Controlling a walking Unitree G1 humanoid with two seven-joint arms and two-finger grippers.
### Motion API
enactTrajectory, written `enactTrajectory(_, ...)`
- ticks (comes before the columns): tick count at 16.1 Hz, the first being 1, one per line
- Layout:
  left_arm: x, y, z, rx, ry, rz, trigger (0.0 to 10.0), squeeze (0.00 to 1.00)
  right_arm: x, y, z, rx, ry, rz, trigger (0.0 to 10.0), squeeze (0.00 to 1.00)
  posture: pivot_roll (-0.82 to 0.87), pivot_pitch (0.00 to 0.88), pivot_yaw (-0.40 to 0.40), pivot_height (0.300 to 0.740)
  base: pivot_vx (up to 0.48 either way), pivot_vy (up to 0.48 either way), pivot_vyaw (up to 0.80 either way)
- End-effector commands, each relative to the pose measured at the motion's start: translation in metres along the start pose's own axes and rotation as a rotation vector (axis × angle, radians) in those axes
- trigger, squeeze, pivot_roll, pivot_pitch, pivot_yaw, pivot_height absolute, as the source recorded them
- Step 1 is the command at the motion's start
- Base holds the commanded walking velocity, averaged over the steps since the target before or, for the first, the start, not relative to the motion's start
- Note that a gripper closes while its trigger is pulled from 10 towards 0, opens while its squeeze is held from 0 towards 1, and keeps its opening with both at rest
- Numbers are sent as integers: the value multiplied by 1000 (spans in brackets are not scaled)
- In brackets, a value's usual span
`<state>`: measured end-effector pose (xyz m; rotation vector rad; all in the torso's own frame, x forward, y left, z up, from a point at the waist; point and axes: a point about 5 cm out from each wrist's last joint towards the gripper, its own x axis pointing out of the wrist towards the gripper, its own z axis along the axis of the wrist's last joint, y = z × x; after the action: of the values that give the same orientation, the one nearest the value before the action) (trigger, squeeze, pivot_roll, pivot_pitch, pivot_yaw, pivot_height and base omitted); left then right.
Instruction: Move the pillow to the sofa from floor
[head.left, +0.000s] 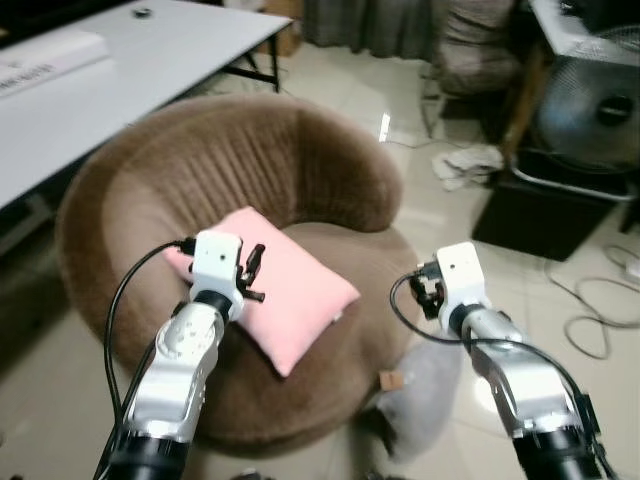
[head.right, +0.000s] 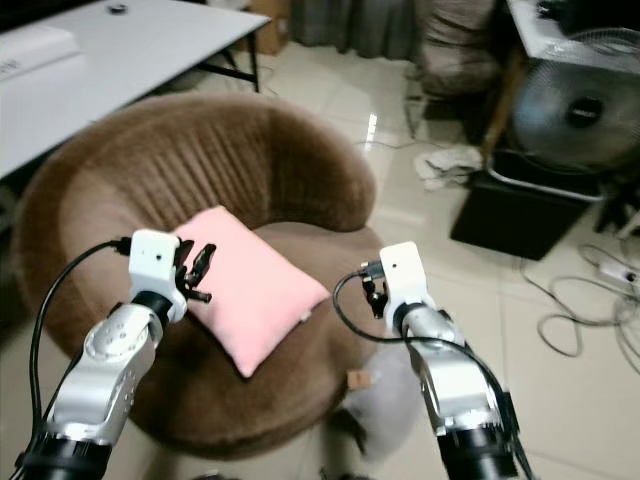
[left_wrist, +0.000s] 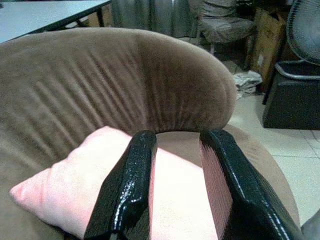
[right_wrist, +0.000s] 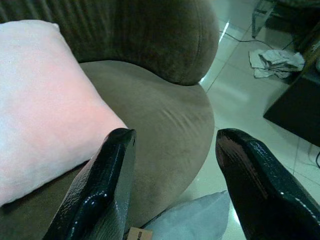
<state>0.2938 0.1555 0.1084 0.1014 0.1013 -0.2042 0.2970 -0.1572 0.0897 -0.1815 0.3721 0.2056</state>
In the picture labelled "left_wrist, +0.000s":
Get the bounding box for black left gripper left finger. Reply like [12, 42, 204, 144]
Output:
[83, 130, 158, 240]

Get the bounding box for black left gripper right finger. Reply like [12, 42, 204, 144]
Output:
[199, 128, 305, 240]

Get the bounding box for pink square pillow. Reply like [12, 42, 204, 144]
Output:
[9, 125, 228, 240]

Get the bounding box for brown velvet round sofa chair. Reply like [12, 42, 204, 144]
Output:
[0, 26, 301, 240]

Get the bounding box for black square bin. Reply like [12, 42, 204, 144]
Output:
[261, 59, 320, 131]

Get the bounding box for crumpled newspaper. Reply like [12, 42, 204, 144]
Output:
[233, 69, 263, 101]

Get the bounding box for grey curved metal tube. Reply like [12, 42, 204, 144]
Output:
[276, 64, 320, 81]

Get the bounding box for brown cardboard box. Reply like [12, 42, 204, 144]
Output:
[246, 6, 288, 86]

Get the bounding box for grey standing fan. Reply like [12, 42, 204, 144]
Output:
[285, 0, 320, 63]

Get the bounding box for grey curtain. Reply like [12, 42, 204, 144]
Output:
[111, 0, 204, 39]

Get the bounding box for chair with grey cloth cover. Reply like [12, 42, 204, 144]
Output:
[196, 0, 256, 55]

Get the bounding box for white top table black frame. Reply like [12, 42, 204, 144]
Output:
[0, 0, 113, 44]

